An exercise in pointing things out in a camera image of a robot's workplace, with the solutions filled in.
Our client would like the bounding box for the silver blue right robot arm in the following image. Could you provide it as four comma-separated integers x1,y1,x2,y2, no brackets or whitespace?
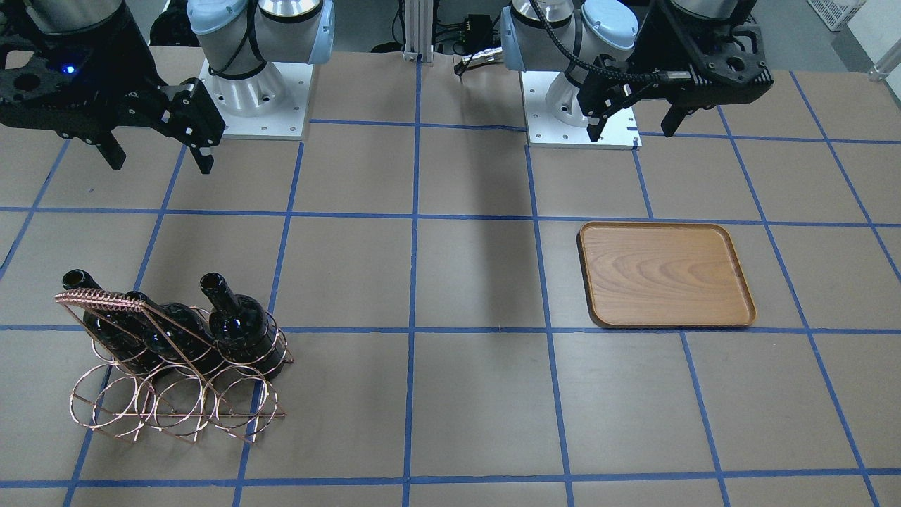
2,1,335,174

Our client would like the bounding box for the copper wire wine basket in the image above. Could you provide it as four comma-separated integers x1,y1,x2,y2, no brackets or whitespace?
68,330,286,443

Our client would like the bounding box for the dark wine bottle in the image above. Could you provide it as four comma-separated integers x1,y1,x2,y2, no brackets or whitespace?
125,291,225,377
82,309,162,377
200,272,286,381

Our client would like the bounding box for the wooden tray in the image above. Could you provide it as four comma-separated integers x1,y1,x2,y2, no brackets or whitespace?
577,221,757,328

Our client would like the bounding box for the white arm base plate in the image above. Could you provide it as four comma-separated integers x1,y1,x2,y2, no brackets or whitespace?
520,71,641,150
199,61,317,141

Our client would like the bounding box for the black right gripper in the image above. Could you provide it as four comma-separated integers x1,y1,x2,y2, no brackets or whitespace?
2,1,226,175

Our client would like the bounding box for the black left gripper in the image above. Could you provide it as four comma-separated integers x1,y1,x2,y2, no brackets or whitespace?
577,1,774,142

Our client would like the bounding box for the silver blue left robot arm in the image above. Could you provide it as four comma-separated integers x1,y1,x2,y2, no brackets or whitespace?
500,1,774,142

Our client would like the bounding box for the aluminium frame post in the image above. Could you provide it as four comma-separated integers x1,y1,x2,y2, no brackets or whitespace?
400,0,435,65

